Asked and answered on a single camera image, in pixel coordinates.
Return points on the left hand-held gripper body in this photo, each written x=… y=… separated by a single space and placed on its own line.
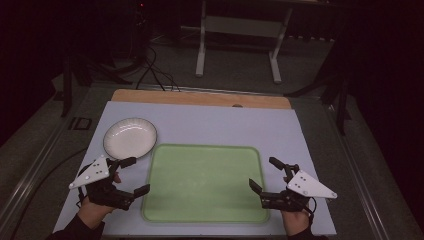
x=100 y=193

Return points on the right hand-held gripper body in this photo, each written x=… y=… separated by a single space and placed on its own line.
x=300 y=190

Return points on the person's left hand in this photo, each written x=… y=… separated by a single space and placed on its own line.
x=95 y=213

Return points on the person's right hand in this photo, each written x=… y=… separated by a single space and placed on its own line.
x=295 y=222

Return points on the white round plate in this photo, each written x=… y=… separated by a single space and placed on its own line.
x=130 y=138

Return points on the green tray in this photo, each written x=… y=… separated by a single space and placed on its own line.
x=203 y=183

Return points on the black square floor plate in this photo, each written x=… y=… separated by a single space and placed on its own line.
x=80 y=123

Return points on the pale table mat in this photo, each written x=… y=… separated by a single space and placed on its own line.
x=213 y=126

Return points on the black stand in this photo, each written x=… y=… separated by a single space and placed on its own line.
x=340 y=100

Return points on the black equipment tower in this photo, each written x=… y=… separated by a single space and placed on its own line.
x=141 y=30

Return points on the metal floor rail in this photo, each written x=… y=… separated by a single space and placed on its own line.
x=361 y=186
x=30 y=173

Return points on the white metal table frame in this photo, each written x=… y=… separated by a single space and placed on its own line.
x=240 y=26

